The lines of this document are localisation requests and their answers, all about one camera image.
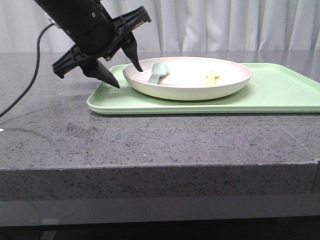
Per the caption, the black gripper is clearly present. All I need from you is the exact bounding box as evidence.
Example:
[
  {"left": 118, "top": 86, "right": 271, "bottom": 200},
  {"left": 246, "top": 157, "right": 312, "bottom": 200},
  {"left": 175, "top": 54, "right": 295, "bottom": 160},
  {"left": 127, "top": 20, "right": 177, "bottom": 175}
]
[{"left": 51, "top": 5, "right": 152, "bottom": 89}]

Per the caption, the white round plate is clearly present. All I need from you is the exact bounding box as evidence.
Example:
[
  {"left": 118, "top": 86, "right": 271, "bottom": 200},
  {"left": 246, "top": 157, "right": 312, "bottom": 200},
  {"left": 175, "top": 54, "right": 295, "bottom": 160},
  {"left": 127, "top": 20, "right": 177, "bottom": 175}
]
[{"left": 122, "top": 57, "right": 252, "bottom": 101}]

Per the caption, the yellow plastic fork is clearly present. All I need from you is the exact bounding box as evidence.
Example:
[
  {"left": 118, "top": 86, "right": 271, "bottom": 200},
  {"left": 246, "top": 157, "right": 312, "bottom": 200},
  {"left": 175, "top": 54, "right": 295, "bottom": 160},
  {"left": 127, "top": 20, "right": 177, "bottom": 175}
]
[{"left": 204, "top": 70, "right": 220, "bottom": 87}]

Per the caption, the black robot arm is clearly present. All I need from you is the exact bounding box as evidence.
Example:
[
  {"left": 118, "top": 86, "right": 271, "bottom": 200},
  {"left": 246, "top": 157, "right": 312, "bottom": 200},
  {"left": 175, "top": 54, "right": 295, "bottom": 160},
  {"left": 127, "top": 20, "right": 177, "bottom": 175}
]
[{"left": 36, "top": 0, "right": 151, "bottom": 88}]

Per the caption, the light green spoon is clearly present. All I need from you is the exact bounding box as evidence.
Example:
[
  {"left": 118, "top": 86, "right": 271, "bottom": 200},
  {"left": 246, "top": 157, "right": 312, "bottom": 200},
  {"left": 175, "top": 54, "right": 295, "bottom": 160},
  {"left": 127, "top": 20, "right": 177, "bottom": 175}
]
[{"left": 147, "top": 62, "right": 169, "bottom": 85}]

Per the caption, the white pleated curtain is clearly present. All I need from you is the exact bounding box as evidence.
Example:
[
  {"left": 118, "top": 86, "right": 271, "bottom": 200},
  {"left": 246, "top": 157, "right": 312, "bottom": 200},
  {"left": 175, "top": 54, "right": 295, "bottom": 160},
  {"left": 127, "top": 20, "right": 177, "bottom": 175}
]
[{"left": 0, "top": 0, "right": 320, "bottom": 53}]

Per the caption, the light green rectangular tray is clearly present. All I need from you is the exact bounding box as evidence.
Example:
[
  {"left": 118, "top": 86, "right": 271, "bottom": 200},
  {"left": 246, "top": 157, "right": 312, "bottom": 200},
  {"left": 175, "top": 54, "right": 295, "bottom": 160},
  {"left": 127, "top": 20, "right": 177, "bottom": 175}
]
[{"left": 86, "top": 63, "right": 320, "bottom": 115}]

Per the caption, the black cable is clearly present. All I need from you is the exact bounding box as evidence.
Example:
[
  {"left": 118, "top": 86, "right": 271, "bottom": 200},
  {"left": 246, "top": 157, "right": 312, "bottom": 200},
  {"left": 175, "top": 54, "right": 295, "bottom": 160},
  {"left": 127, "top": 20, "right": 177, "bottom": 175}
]
[{"left": 0, "top": 22, "right": 55, "bottom": 118}]

